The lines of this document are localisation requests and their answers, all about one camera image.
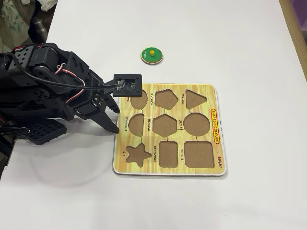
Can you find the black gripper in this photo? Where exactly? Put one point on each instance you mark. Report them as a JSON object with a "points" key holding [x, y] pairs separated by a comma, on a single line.
{"points": [[99, 101]]}

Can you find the green round piece yellow pin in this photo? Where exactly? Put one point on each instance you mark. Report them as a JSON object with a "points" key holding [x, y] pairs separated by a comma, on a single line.
{"points": [[157, 57]]}

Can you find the black robot base grid foot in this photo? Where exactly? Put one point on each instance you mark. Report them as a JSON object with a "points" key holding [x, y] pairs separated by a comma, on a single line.
{"points": [[45, 130]]}

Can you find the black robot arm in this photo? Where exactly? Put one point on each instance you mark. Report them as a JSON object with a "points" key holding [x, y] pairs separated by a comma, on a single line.
{"points": [[9, 91]]}

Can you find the black table clamp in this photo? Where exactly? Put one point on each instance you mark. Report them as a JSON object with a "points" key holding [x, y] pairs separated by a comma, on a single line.
{"points": [[14, 131]]}

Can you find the dark metal bottle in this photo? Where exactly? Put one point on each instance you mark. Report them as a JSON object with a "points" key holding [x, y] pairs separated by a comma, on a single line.
{"points": [[40, 30]]}

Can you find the wooden shapes puzzle board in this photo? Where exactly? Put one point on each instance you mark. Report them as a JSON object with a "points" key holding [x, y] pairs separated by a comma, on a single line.
{"points": [[216, 95]]}

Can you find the white crumpled cloth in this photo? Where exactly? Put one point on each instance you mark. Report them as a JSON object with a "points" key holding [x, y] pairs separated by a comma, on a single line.
{"points": [[48, 4]]}

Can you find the floral green cloth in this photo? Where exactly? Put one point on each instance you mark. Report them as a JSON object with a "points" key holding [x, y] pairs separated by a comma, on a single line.
{"points": [[12, 21]]}

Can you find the light wooden edge strip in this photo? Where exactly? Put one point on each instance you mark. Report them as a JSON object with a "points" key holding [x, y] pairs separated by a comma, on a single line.
{"points": [[287, 9]]}

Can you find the black square wrist camera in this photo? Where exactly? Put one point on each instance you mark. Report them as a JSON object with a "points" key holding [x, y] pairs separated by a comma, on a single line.
{"points": [[128, 85]]}

